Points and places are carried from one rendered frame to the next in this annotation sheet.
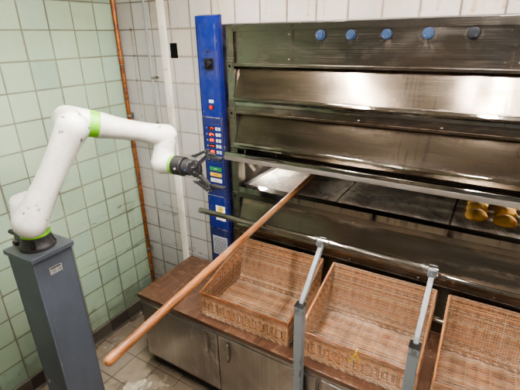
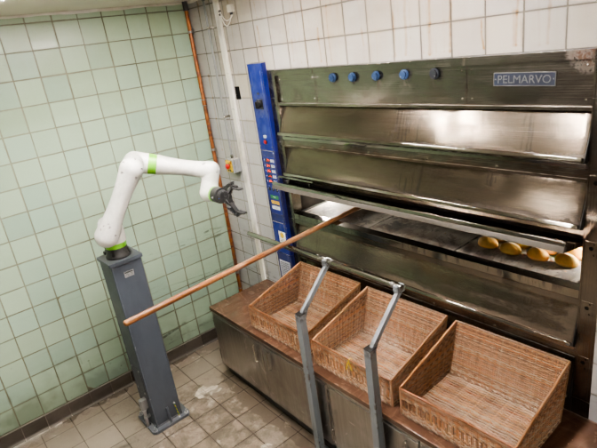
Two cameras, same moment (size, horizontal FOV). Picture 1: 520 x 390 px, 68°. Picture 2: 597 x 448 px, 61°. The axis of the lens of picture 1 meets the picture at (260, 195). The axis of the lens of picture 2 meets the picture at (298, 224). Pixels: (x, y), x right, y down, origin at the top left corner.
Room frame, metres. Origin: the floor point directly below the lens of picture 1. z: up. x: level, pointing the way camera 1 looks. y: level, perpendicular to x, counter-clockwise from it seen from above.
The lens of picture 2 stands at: (-0.70, -1.05, 2.27)
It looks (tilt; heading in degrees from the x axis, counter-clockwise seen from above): 20 degrees down; 21
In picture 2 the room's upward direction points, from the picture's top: 8 degrees counter-clockwise
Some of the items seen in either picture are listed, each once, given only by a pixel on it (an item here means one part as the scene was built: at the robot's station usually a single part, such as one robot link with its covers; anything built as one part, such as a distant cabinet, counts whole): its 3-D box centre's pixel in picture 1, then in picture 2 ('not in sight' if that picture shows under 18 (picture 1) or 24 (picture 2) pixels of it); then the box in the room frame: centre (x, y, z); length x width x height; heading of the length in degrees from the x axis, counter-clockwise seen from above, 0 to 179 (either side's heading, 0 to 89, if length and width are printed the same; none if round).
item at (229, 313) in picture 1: (262, 285); (304, 305); (1.85, -0.01, 0.72); 0.56 x 0.49 x 0.28; 60
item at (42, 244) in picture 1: (29, 236); (114, 248); (1.54, 1.04, 1.23); 0.26 x 0.15 x 0.06; 60
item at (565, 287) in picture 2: (387, 217); (404, 244); (1.80, -0.65, 1.16); 1.80 x 0.06 x 0.04; 59
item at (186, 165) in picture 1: (193, 168); (226, 196); (1.70, 0.31, 1.48); 0.09 x 0.07 x 0.08; 60
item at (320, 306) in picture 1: (367, 321); (378, 340); (1.54, -0.53, 0.72); 0.56 x 0.49 x 0.28; 60
